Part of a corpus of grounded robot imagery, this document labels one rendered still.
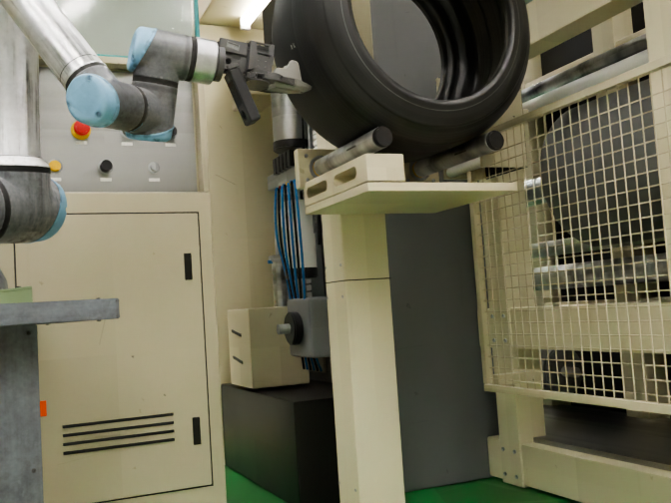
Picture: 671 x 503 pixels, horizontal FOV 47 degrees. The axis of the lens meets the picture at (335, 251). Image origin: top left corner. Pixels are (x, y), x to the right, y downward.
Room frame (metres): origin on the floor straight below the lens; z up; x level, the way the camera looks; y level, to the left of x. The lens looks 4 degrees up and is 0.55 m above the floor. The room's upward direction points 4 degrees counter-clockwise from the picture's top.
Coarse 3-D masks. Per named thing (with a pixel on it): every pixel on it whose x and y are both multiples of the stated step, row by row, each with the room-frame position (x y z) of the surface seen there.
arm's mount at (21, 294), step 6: (12, 288) 1.49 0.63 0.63; (18, 288) 1.50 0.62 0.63; (24, 288) 1.50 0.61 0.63; (30, 288) 1.51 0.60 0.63; (0, 294) 1.48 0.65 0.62; (6, 294) 1.49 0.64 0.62; (12, 294) 1.49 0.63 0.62; (18, 294) 1.50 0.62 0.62; (24, 294) 1.50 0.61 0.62; (30, 294) 1.51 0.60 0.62; (0, 300) 1.48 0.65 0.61; (6, 300) 1.49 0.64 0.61; (12, 300) 1.49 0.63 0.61; (18, 300) 1.50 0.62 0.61; (24, 300) 1.50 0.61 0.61; (30, 300) 1.51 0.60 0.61
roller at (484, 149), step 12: (492, 132) 1.68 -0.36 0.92; (468, 144) 1.75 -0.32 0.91; (480, 144) 1.70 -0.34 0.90; (492, 144) 1.68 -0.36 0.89; (432, 156) 1.90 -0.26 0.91; (444, 156) 1.84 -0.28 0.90; (456, 156) 1.80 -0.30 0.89; (468, 156) 1.76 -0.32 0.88; (480, 156) 1.75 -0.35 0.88; (420, 168) 1.95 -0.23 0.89; (432, 168) 1.91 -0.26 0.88; (444, 168) 1.88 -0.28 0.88
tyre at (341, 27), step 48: (288, 0) 1.62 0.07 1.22; (336, 0) 1.53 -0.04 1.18; (432, 0) 1.94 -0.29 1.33; (480, 0) 1.88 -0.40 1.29; (288, 48) 1.64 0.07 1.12; (336, 48) 1.54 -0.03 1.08; (480, 48) 1.93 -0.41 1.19; (528, 48) 1.75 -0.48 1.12; (336, 96) 1.58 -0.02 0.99; (384, 96) 1.57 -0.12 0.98; (480, 96) 1.66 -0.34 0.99; (336, 144) 1.77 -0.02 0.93; (432, 144) 1.66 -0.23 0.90
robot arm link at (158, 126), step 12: (132, 84) 1.49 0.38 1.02; (144, 84) 1.47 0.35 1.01; (156, 84) 1.47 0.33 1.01; (168, 84) 1.48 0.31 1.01; (156, 96) 1.48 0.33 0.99; (168, 96) 1.49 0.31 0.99; (156, 108) 1.47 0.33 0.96; (168, 108) 1.50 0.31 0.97; (156, 120) 1.48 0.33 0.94; (168, 120) 1.50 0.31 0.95; (132, 132) 1.47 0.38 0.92; (144, 132) 1.48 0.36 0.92; (156, 132) 1.49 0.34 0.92; (168, 132) 1.51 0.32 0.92
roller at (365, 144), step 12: (372, 132) 1.57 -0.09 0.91; (384, 132) 1.57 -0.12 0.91; (348, 144) 1.69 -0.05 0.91; (360, 144) 1.62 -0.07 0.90; (372, 144) 1.58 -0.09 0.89; (384, 144) 1.57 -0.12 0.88; (324, 156) 1.83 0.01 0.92; (336, 156) 1.74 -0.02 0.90; (348, 156) 1.69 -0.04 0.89; (324, 168) 1.82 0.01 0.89
